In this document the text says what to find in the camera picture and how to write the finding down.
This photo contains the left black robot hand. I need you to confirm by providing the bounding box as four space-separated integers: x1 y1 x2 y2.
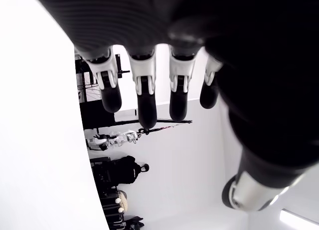
29 0 319 212

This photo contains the black robot gantry bar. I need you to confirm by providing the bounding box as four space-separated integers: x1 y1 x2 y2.
113 118 193 137

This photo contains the white hanging humanoid robot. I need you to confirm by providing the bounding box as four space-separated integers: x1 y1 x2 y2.
86 129 140 151

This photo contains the black case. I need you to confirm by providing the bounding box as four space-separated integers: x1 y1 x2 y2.
79 100 116 130

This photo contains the ceiling light strip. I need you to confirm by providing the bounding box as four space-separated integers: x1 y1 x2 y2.
279 208 319 226

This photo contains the black clothed figure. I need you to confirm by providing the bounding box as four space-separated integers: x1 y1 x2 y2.
89 155 150 186

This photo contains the black stacked chair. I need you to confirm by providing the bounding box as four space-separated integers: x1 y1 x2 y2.
98 185 127 230

